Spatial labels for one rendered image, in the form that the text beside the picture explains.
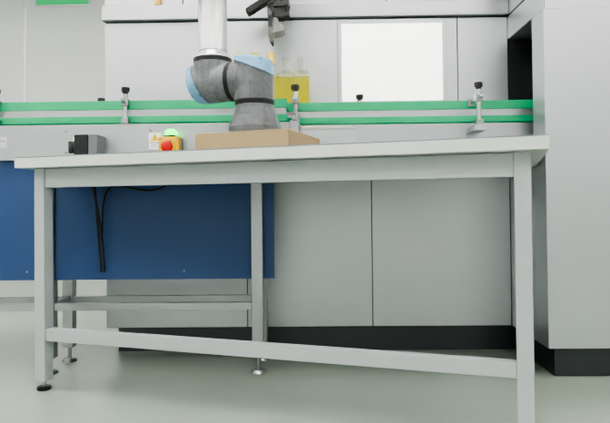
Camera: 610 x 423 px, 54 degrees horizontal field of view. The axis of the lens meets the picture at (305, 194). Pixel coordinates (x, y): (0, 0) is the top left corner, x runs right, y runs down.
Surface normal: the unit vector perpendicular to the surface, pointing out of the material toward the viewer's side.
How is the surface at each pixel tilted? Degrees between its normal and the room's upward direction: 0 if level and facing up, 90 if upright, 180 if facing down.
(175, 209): 90
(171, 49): 90
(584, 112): 90
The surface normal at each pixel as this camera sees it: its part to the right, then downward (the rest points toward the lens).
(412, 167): -0.33, -0.01
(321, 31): -0.02, -0.01
